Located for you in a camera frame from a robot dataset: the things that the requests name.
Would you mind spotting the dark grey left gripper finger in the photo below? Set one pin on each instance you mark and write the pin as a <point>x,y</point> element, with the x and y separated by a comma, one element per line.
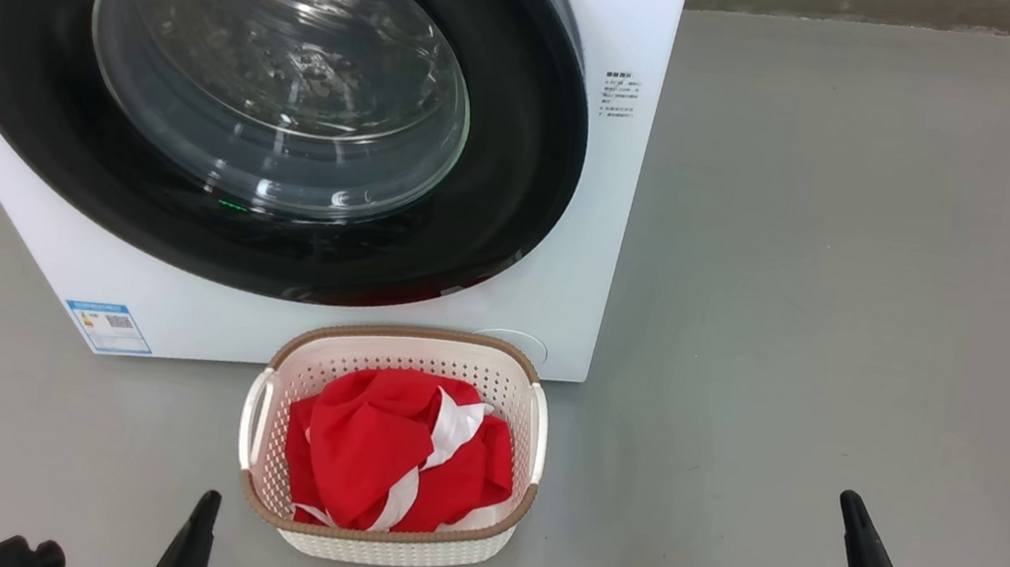
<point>186,554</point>

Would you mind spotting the red and white garment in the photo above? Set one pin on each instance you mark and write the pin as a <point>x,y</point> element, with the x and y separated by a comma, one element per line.
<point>367,441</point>

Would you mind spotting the washing machine door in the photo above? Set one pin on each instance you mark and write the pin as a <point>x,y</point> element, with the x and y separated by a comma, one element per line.
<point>7,62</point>

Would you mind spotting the cream perforated laundry basket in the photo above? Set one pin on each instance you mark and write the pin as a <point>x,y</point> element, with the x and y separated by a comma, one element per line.
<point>392,552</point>

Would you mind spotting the white front-load washing machine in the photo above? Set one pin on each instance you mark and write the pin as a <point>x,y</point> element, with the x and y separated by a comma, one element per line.
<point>566,262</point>

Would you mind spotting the blue energy label sticker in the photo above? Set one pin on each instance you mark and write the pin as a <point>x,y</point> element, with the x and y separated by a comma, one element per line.
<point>109,327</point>

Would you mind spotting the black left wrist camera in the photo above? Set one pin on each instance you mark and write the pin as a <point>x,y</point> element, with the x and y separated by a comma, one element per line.
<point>20,554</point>

